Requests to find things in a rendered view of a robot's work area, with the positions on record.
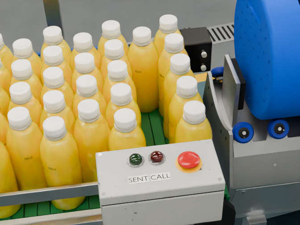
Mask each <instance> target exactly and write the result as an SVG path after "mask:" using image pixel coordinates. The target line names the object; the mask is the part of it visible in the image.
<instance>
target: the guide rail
mask: <svg viewBox="0 0 300 225"><path fill-rule="evenodd" d="M92 195H99V189H98V181H97V182H89V183H79V184H72V185H64V186H57V187H47V188H39V189H32V190H24V191H17V192H7V193H0V207H3V206H10V205H17V204H27V203H35V202H42V201H49V200H59V199H67V198H74V197H82V196H92Z"/></svg>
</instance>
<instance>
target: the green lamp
mask: <svg viewBox="0 0 300 225"><path fill-rule="evenodd" d="M129 162H130V163H131V164H132V165H138V164H140V163H141V162H142V156H141V155H140V154H138V153H134V154H131V155H130V157H129Z"/></svg>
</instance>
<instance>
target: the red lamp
mask: <svg viewBox="0 0 300 225"><path fill-rule="evenodd" d="M150 159H151V161H153V162H155V163H158V162H160V161H162V160H163V154H162V152H161V151H153V152H152V153H151V154H150Z"/></svg>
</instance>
